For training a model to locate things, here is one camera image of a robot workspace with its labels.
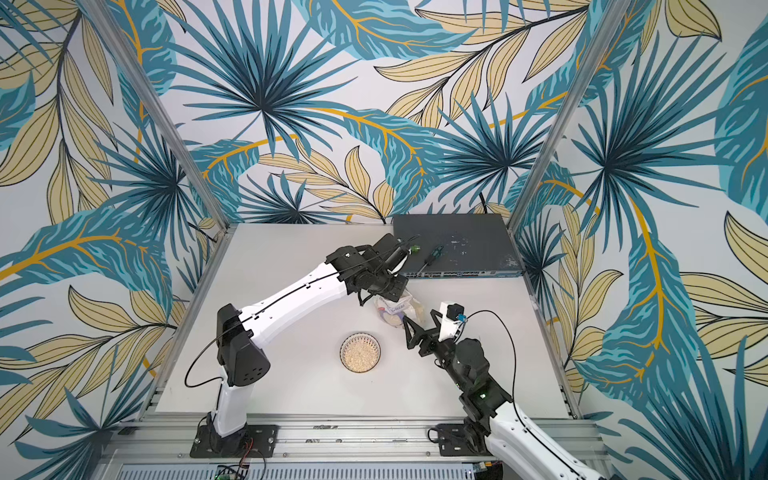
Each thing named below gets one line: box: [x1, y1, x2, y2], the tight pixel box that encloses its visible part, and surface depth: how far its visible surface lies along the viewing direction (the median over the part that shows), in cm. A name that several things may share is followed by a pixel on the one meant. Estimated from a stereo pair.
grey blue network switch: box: [393, 213, 524, 279], surface depth 116 cm
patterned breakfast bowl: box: [339, 332, 382, 373], surface depth 85 cm
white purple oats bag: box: [373, 289, 425, 328], surface depth 83 cm
